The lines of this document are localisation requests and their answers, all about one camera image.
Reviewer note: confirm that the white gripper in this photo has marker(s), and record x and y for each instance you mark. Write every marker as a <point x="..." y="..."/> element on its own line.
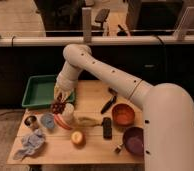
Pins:
<point x="65" y="84"/>

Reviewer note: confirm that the green plastic tray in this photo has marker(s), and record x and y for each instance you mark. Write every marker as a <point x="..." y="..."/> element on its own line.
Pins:
<point x="39" y="92"/>

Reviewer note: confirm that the small metal cup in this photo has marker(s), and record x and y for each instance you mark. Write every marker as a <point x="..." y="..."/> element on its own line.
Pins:
<point x="31" y="122"/>

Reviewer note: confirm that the purple bowl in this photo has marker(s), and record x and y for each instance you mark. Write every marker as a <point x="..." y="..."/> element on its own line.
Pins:
<point x="133" y="141"/>

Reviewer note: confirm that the orange bowl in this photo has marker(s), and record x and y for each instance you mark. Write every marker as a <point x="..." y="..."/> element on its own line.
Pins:
<point x="123" y="114"/>

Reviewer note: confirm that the white horizontal rail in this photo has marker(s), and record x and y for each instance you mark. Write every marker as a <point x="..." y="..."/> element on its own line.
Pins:
<point x="93" y="41"/>

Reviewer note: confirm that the blue crumpled cloth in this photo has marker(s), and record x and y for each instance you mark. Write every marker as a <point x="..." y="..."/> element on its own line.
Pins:
<point x="31" y="144"/>

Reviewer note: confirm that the dark red grape bunch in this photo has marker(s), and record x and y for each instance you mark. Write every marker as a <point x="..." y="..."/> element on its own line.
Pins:
<point x="57" y="107"/>

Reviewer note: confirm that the yellow apple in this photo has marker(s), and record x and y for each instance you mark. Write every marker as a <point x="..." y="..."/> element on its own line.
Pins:
<point x="78" y="138"/>

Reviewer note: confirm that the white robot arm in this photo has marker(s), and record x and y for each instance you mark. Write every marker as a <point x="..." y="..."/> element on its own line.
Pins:
<point x="168" y="109"/>

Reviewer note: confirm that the blue small bowl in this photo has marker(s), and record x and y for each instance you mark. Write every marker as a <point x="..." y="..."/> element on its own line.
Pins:
<point x="47" y="120"/>

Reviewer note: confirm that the black rectangular remote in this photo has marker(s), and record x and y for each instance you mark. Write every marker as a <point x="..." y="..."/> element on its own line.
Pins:
<point x="107" y="128"/>

